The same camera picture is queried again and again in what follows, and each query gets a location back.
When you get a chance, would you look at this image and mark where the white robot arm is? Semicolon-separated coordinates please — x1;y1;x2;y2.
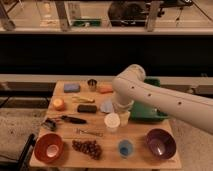
112;64;213;135

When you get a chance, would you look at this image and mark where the blue plastic cup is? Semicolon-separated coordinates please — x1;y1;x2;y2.
118;139;133;158

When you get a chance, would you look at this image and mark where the small metal cup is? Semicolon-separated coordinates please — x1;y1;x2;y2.
87;79;97;91

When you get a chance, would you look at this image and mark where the green plastic tray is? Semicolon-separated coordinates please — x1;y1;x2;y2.
129;77;169;122

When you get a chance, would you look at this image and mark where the light blue cloth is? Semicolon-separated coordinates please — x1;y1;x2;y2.
100;99;114;114

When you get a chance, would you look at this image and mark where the orange carrot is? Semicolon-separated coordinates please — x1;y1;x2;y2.
98;86;113;94

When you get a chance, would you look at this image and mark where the purple bowl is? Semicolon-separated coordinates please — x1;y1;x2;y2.
146;128;177;160

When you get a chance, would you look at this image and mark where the bunch of dark grapes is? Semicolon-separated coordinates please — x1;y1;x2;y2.
72;140;102;160

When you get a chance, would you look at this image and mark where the yellow banana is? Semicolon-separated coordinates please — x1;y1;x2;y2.
72;96;95;103

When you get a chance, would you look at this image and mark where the blue sponge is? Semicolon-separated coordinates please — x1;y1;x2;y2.
64;83;80;93

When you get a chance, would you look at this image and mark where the orange fruit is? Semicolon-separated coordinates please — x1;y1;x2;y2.
53;98;65;111

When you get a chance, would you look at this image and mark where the black binder clip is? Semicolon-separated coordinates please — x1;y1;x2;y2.
41;118;57;131

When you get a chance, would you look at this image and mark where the orange bowl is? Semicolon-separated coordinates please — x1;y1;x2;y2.
34;133;64;163

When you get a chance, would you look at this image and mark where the black handled knife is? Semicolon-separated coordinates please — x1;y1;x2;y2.
61;115;87;124

